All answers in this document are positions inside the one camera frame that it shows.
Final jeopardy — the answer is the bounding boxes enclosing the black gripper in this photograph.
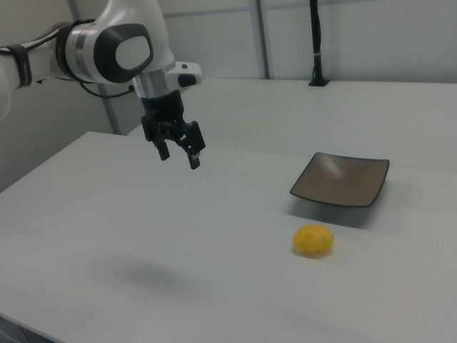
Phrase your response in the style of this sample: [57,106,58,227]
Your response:
[140,89,208,172]

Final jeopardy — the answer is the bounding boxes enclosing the yellow lemon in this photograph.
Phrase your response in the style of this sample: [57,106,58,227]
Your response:
[293,224,336,257]

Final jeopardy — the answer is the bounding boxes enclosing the brown square ceramic plate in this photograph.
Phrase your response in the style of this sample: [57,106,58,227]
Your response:
[288,151,391,208]

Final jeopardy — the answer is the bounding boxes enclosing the black pole stand with base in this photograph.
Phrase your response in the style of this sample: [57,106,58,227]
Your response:
[308,0,331,88]

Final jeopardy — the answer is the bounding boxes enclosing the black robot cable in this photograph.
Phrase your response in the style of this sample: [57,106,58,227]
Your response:
[0,19,136,99]

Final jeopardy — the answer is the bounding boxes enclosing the black velcro strap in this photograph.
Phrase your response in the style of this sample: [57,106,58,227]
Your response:
[9,43,34,89]

